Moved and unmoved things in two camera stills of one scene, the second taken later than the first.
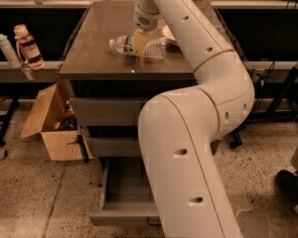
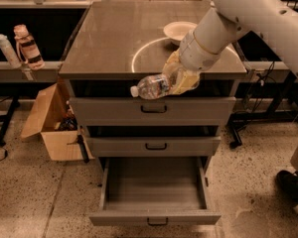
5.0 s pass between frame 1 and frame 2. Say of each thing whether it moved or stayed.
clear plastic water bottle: moved
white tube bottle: stayed
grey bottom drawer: stayed
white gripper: moved
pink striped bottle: stayed
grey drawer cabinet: stayed
